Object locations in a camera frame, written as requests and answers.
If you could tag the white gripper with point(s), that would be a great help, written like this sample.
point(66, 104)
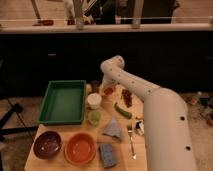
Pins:
point(108, 82)

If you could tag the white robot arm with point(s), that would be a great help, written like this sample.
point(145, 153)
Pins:
point(167, 136)

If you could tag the white lidded cup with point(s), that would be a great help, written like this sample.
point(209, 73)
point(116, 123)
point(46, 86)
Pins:
point(94, 100)

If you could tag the green plastic cup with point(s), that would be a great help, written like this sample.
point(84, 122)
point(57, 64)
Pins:
point(94, 117)

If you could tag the dark red grape bunch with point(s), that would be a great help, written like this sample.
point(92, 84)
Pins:
point(127, 97)

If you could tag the green chili pepper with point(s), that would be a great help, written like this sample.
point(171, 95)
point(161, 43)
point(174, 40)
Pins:
point(124, 113)

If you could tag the yellow banana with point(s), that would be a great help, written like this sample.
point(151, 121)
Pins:
point(139, 117)

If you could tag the folded blue grey cloth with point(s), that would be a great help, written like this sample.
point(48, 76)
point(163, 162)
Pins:
point(113, 129)

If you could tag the green plastic tray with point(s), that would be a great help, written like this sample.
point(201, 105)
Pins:
point(63, 103)

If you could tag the silver fork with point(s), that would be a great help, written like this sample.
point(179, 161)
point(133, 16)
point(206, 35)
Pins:
point(130, 133)

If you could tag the blue sponge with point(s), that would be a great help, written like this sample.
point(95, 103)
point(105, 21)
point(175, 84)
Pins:
point(107, 155)

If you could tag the orange bowl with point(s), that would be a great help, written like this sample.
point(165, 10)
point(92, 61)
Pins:
point(80, 149)

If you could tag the purple bowl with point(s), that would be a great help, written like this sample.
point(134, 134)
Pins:
point(47, 145)

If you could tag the black tripod stand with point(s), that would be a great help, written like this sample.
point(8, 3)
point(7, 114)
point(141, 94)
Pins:
point(12, 123)

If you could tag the white handled ladle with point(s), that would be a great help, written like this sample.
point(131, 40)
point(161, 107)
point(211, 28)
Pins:
point(139, 127)

